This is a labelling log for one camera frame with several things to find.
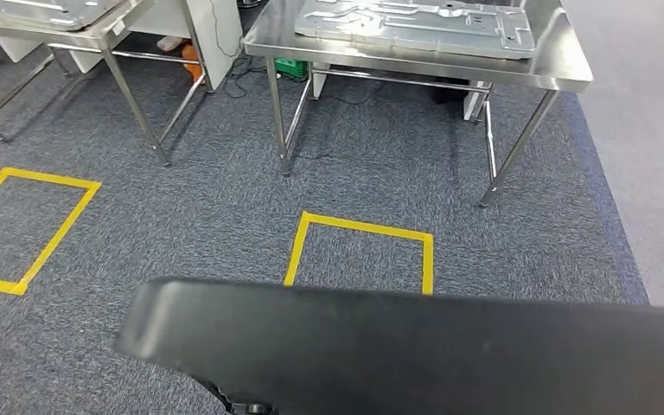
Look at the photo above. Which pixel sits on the grey metal fixture plate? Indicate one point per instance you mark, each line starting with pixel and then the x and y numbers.
pixel 34 14
pixel 423 34

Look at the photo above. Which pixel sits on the stainless steel workbench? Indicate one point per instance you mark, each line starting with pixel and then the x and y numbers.
pixel 97 34
pixel 555 63

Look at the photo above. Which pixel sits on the yellow floor tape rectangle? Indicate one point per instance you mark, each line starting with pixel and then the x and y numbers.
pixel 366 227

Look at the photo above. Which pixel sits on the green plastic crate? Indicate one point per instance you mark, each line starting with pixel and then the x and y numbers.
pixel 292 67

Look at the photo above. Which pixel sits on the orange object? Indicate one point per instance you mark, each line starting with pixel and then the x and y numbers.
pixel 193 66

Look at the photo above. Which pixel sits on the black plastic plate frame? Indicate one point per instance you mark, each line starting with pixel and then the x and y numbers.
pixel 423 355

